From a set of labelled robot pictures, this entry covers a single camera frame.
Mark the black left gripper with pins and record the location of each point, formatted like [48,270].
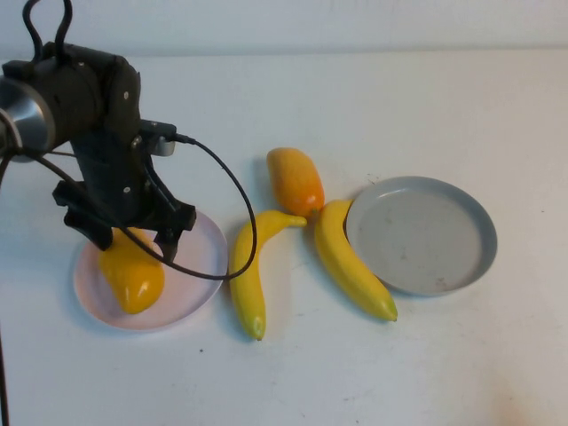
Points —
[111,186]

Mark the yellow mango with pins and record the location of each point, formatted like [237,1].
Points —
[133,284]

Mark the yellow banana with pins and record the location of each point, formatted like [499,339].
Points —
[248,284]
[341,257]

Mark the orange blushed mango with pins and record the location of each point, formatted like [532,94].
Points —
[295,182]

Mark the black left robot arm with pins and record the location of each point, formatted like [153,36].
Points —
[66,89]

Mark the pink round plate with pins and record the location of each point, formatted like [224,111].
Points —
[195,262]

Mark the grey-blue round plate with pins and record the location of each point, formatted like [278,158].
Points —
[421,239]

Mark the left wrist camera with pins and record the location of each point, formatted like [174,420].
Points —
[157,133]

